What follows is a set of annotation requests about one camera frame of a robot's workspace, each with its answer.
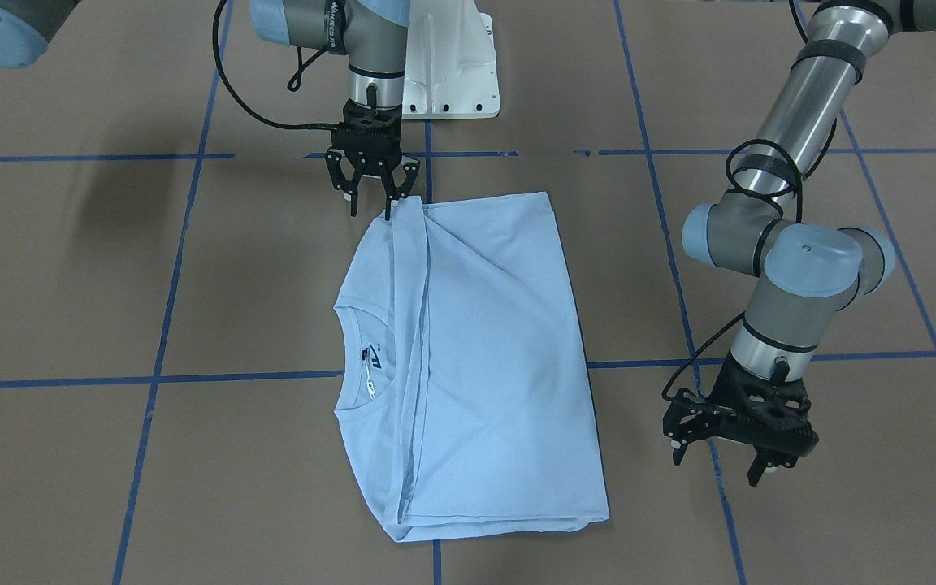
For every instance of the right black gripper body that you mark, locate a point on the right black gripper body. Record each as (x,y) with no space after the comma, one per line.
(370,162)

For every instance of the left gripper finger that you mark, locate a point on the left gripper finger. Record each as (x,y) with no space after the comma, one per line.
(679,449)
(765,462)

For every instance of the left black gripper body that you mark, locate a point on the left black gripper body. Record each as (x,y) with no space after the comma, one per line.
(686,423)

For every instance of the light blue t-shirt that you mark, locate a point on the light blue t-shirt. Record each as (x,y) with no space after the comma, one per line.
(465,408)

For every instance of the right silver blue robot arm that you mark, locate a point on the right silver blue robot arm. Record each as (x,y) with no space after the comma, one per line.
(372,35)

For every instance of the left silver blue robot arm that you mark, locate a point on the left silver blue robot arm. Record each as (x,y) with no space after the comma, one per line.
(805,272)

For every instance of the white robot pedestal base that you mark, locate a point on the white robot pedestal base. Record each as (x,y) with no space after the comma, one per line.
(451,63)

